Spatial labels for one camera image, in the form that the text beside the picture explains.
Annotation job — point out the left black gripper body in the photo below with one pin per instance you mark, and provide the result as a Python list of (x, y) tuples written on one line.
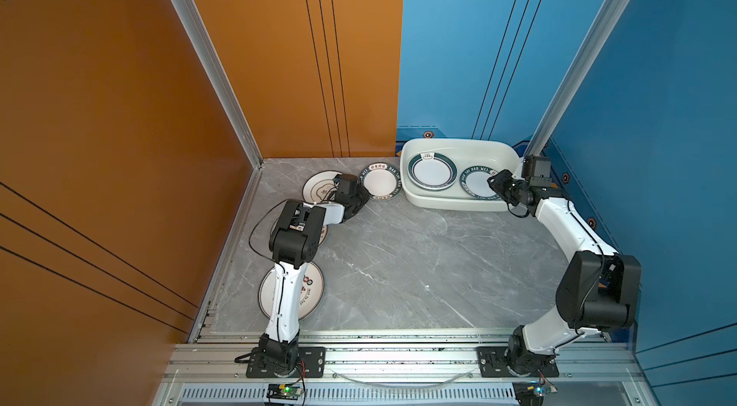
[(359, 199)]

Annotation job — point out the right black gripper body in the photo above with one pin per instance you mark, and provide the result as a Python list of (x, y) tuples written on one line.
[(510, 187)]

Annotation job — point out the white plate brown flower outline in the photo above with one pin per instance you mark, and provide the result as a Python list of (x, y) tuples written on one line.
[(320, 187)]

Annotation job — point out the small green rim text plate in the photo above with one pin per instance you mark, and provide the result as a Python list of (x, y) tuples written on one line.
[(382, 180)]

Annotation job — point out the green rim text plate front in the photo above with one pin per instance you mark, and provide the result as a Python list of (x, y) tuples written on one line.
[(475, 182)]

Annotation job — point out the green red rim plate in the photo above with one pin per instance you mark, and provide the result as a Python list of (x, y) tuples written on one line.
[(432, 171)]

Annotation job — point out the plate with orange sunburst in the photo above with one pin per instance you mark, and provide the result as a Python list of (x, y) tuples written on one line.
[(323, 236)]

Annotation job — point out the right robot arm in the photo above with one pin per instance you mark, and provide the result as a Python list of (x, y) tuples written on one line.
[(599, 290)]

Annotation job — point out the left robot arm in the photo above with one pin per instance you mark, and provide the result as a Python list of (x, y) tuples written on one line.
[(293, 244)]

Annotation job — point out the white plastic bin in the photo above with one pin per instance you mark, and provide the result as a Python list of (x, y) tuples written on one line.
[(464, 153)]

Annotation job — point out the large plate red characters circles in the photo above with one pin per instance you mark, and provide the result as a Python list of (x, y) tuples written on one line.
[(312, 290)]

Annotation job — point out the right circuit board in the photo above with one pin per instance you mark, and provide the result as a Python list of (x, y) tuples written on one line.
[(533, 394)]

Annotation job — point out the left green circuit board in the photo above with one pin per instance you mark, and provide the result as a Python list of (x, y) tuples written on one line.
[(285, 394)]

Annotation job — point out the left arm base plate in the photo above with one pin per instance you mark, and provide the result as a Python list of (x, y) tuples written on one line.
[(307, 361)]

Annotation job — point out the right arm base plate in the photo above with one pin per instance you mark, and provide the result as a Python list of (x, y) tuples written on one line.
[(496, 361)]

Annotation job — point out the aluminium rail frame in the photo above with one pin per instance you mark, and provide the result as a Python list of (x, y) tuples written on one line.
[(402, 367)]

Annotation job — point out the right aluminium corner post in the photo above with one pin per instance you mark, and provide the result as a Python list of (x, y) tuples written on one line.
[(598, 34)]

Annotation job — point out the aluminium corner post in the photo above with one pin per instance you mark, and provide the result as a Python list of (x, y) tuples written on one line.
[(598, 34), (192, 21)]

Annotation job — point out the left aluminium corner post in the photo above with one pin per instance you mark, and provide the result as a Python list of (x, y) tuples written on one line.
[(192, 21)]

